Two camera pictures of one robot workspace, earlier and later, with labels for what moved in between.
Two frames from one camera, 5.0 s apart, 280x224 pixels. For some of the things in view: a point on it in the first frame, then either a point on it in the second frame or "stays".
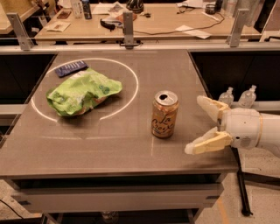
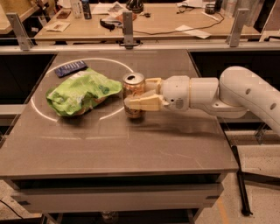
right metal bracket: [234, 38] stays
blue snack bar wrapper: [71, 68] stays
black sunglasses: [107, 25] stays
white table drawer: [116, 198] stays
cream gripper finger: [211, 139] to [152, 102]
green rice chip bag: [80, 92] stays
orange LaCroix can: [164, 114] to [133, 84]
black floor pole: [244, 193] stays
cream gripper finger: [214, 108] to [152, 84]
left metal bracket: [24, 41] stays
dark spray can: [87, 14] stays
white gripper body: [242, 128] to [176, 92]
